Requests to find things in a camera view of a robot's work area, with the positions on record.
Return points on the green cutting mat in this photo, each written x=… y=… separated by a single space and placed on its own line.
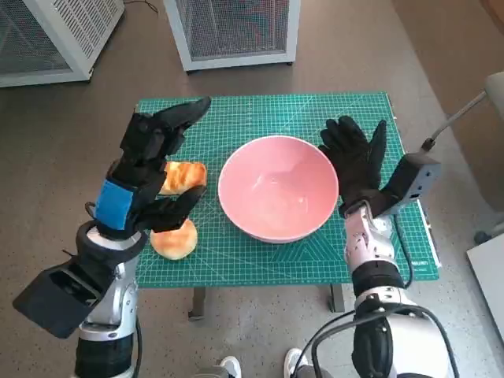
x=256 y=114

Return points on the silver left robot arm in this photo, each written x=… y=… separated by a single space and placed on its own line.
x=114 y=299

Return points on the long toy bread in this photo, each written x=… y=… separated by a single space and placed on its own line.
x=185 y=175

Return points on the round toy bread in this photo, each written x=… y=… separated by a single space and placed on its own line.
x=173 y=242

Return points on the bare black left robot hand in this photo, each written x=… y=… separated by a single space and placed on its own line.
x=114 y=201

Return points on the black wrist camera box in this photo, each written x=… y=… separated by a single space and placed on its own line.
x=51 y=299
x=417 y=177

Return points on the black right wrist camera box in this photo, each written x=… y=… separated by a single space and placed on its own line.
x=417 y=177

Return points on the large white mesh cabinet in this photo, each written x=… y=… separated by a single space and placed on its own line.
x=78 y=31

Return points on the pink bowl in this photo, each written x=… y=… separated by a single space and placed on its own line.
x=275 y=185

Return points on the grey table leg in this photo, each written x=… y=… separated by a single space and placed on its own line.
x=198 y=303
x=337 y=299

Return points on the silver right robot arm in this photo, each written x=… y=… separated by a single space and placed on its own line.
x=370 y=244

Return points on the small white mesh cabinet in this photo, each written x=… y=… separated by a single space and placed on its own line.
x=236 y=31

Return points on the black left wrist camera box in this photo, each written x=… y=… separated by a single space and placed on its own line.
x=51 y=299

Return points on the white board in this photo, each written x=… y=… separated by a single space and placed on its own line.
x=490 y=275

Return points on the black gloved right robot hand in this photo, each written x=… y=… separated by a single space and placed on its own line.
x=356 y=165

